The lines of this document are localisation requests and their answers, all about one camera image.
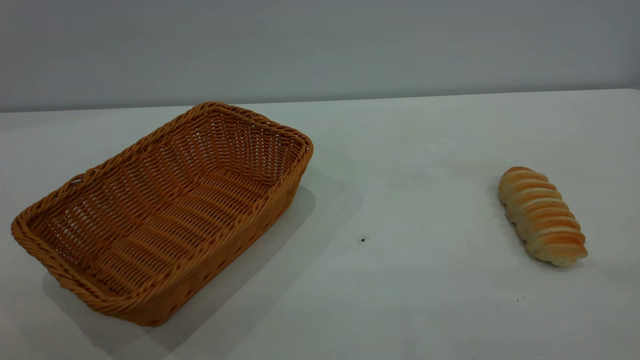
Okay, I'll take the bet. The ridged golden bread loaf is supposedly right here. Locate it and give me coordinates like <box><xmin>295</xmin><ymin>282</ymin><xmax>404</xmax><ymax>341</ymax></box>
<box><xmin>497</xmin><ymin>166</ymin><xmax>589</xmax><ymax>268</ymax></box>

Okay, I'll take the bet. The orange woven wicker basket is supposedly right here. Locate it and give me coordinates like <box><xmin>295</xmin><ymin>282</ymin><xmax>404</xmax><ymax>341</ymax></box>
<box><xmin>11</xmin><ymin>101</ymin><xmax>314</xmax><ymax>327</ymax></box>

